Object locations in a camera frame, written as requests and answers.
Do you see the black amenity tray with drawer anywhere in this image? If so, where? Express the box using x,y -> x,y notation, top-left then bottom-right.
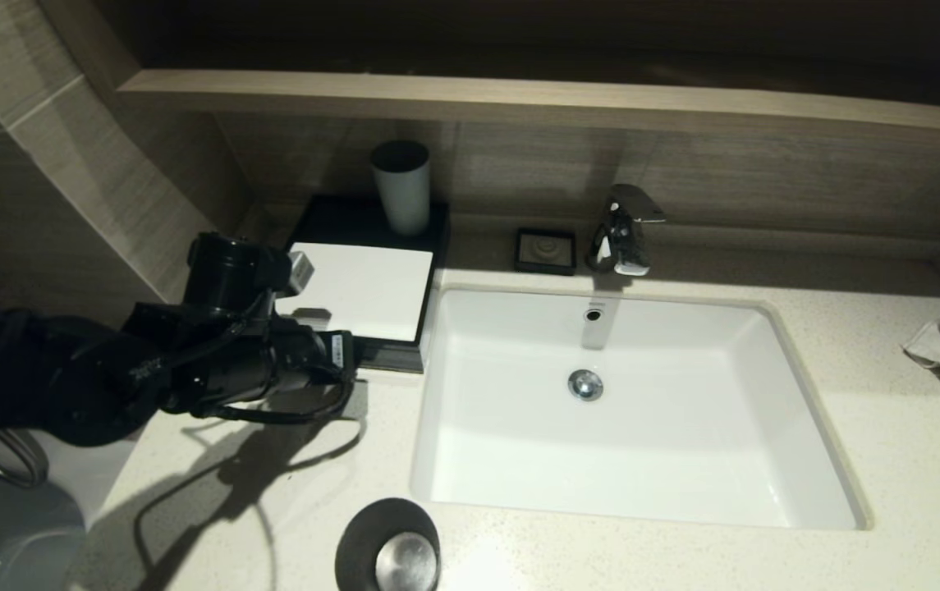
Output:
238,195 -> 451,374

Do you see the white ribbed mat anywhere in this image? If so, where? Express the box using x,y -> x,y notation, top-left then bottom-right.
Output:
277,243 -> 434,343

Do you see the round black dish metal centre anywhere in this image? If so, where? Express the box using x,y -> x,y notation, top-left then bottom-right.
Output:
336,496 -> 442,591

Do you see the dark looped hose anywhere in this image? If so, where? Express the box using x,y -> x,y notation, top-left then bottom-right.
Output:
0,427 -> 49,490

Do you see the white sink basin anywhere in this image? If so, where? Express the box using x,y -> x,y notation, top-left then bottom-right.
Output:
410,283 -> 873,530

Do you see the chrome drain plug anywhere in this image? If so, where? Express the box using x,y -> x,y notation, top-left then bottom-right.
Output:
567,369 -> 604,403

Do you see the wooden wall shelf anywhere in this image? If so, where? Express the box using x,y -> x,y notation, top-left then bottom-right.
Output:
121,71 -> 940,140

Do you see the grey toilet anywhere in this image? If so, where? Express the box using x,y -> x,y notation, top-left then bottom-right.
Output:
0,447 -> 89,591

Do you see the black soap dish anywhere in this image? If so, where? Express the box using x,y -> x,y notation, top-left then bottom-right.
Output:
514,229 -> 577,277

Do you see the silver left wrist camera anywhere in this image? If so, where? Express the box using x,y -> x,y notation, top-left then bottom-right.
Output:
285,250 -> 315,296

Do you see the chrome faucet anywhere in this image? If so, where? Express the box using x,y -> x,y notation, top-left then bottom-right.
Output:
585,186 -> 666,277

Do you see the black plastic tray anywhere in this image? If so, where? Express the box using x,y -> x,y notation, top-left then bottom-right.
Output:
353,338 -> 424,375

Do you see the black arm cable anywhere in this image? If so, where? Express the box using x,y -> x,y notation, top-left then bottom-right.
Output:
190,373 -> 357,426

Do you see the grey cup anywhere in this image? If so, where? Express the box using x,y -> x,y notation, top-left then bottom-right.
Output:
369,141 -> 431,237

